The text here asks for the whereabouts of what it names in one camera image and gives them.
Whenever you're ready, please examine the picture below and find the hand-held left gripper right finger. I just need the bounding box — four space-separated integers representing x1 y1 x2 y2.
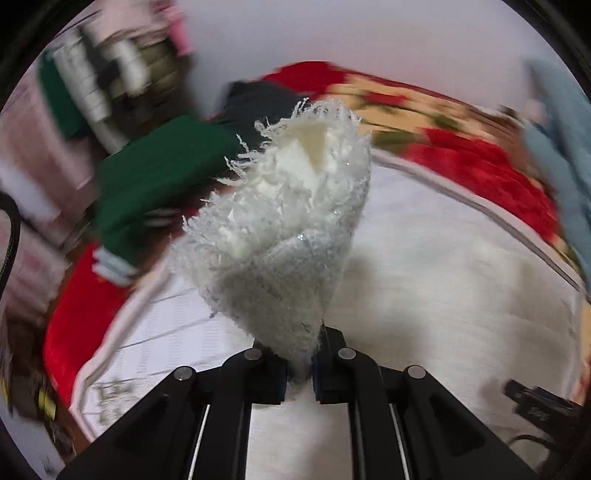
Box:
311 326 539 480

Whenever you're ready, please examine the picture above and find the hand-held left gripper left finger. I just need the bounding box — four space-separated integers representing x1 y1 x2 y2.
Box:
58 340 289 480

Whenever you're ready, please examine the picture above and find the white fuzzy sweater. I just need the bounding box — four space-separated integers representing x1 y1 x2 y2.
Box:
171 97 373 384

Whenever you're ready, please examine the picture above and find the white diamond-patterned floral sheet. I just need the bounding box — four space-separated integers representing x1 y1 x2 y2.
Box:
69 147 588 480

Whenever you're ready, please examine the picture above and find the green garment with striped cuffs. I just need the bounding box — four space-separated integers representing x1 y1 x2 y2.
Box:
92 114 243 284

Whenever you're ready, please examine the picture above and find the light blue quilt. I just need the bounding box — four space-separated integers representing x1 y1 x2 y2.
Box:
519 58 591 278

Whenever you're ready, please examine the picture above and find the red floral blanket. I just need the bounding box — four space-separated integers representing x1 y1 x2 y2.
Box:
44 61 588 416

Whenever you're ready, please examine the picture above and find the dark grey garment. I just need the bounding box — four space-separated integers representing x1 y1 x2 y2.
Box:
216 80 306 139

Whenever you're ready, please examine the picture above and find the pink floral curtain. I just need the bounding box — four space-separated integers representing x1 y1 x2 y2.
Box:
0 69 100 241

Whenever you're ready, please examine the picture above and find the olive puffer vest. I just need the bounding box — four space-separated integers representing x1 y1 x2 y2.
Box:
137 41 186 95

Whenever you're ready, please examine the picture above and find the green coat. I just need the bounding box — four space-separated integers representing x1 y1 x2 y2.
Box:
37 54 90 139

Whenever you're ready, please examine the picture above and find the pink hanging toy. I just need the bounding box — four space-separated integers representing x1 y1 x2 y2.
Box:
165 0 193 54

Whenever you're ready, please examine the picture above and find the black cable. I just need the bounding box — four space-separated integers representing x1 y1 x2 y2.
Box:
0 193 22 288

